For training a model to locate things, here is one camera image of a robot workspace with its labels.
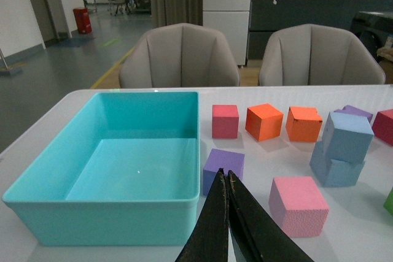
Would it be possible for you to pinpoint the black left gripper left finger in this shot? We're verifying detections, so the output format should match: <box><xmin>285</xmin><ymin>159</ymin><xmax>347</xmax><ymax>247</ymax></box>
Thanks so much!
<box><xmin>176</xmin><ymin>168</ymin><xmax>229</xmax><ymax>261</ymax></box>

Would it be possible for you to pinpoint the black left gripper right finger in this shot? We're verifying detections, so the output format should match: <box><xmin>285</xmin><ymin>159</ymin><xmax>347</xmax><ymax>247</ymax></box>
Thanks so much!
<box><xmin>227</xmin><ymin>171</ymin><xmax>312</xmax><ymax>261</ymax></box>

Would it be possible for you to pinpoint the light blue foam cube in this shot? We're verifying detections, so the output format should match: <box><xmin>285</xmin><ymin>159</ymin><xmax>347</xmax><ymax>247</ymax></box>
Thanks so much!
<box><xmin>309</xmin><ymin>141</ymin><xmax>365</xmax><ymax>187</ymax></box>
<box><xmin>322</xmin><ymin>112</ymin><xmax>374</xmax><ymax>163</ymax></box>

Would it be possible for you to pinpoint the pink foam cube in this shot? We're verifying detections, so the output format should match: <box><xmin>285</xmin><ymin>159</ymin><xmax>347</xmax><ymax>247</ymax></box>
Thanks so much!
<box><xmin>268</xmin><ymin>176</ymin><xmax>330</xmax><ymax>237</ymax></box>

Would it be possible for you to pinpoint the teal plastic bin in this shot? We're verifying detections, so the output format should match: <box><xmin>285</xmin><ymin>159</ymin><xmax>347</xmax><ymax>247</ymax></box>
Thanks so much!
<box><xmin>2</xmin><ymin>91</ymin><xmax>200</xmax><ymax>246</ymax></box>

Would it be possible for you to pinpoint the magenta foam cube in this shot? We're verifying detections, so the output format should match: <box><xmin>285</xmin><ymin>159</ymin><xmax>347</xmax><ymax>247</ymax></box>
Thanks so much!
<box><xmin>212</xmin><ymin>104</ymin><xmax>239</xmax><ymax>139</ymax></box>

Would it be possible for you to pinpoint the chipped orange foam cube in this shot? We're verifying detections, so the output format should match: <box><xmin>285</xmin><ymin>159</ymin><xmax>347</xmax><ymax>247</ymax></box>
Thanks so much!
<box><xmin>286</xmin><ymin>106</ymin><xmax>322</xmax><ymax>142</ymax></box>

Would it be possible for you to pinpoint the green foam cube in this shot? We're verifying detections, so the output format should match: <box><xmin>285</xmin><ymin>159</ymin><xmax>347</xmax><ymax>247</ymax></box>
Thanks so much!
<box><xmin>383</xmin><ymin>188</ymin><xmax>393</xmax><ymax>215</ymax></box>

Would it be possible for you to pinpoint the notched purple foam cube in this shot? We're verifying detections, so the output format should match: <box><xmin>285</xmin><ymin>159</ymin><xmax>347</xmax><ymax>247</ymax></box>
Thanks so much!
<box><xmin>335</xmin><ymin>105</ymin><xmax>373</xmax><ymax>123</ymax></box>

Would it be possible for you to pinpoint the dark red foam cube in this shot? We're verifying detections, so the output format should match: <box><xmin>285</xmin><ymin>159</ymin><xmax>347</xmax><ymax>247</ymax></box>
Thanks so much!
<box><xmin>372</xmin><ymin>109</ymin><xmax>393</xmax><ymax>146</ymax></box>

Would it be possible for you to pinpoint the left grey chair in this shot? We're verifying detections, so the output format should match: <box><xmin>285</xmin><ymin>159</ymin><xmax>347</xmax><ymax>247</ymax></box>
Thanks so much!
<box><xmin>119</xmin><ymin>23</ymin><xmax>240</xmax><ymax>88</ymax></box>

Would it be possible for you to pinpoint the grey chair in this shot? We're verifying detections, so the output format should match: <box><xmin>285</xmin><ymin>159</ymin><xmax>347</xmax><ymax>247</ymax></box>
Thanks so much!
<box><xmin>119</xmin><ymin>23</ymin><xmax>240</xmax><ymax>88</ymax></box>
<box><xmin>259</xmin><ymin>24</ymin><xmax>386</xmax><ymax>87</ymax></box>

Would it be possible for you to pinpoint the right grey chair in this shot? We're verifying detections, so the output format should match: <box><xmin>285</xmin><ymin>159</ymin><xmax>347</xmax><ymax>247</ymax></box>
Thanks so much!
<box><xmin>259</xmin><ymin>24</ymin><xmax>386</xmax><ymax>87</ymax></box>

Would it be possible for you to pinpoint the white cabinet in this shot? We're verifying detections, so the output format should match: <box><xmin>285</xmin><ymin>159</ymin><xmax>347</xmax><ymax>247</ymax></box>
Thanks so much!
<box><xmin>203</xmin><ymin>0</ymin><xmax>251</xmax><ymax>66</ymax></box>

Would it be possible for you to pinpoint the dark grey counter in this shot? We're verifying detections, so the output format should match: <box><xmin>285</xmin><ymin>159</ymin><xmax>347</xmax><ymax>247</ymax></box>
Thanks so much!
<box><xmin>247</xmin><ymin>0</ymin><xmax>392</xmax><ymax>60</ymax></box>

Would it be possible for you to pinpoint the red bin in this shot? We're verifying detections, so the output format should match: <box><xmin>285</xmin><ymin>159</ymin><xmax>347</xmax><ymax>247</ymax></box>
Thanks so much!
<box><xmin>73</xmin><ymin>7</ymin><xmax>92</xmax><ymax>34</ymax></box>

